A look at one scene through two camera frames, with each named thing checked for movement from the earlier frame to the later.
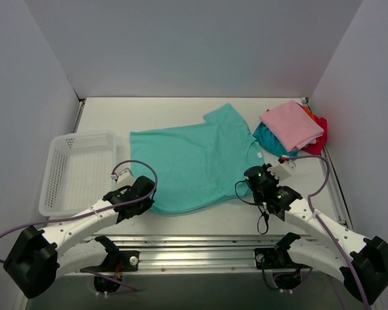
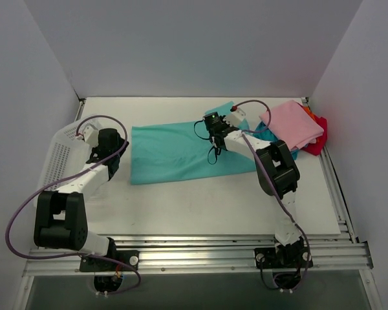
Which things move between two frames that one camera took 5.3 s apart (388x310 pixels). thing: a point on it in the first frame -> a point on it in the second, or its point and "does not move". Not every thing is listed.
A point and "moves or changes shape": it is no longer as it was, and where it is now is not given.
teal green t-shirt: (200, 165) moves or changes shape
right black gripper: (260, 196) -> (214, 139)
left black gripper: (145, 186) -> (113, 165)
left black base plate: (116, 261) does not move
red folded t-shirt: (317, 148) does not move
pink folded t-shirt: (293, 125) does not move
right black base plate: (276, 258) does not move
